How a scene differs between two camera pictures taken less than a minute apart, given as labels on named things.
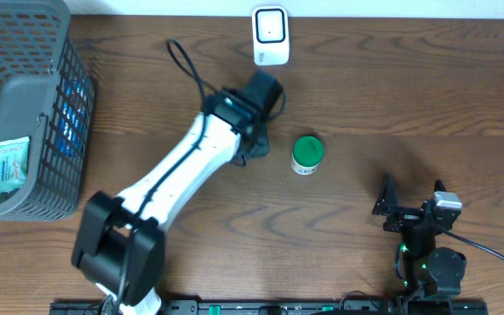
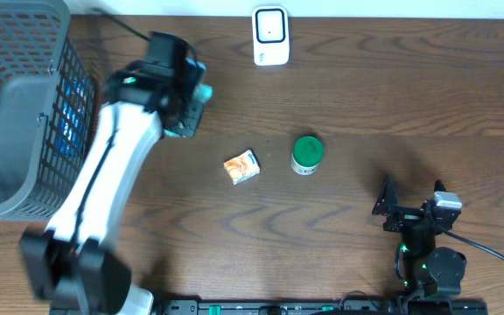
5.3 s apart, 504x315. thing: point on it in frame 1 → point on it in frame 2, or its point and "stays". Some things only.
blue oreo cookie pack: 73,128 stays
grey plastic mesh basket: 31,79 stays
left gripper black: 262,141 → 185,101
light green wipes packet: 9,165 → 188,126
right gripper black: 402,217 stays
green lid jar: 307,154 stays
